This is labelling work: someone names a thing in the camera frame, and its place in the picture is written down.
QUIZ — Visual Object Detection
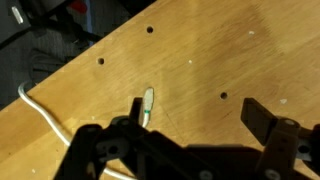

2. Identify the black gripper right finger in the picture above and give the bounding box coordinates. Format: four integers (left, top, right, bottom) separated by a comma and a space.
240, 97, 320, 180

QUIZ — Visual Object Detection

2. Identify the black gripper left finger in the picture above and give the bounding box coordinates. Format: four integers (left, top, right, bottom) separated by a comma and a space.
53, 97, 221, 180

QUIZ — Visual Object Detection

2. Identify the black clamp orange handle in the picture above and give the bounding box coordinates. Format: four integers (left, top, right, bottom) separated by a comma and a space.
29, 0, 101, 43

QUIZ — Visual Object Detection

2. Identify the white rope black end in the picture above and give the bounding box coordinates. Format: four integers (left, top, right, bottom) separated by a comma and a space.
17, 81, 155, 180

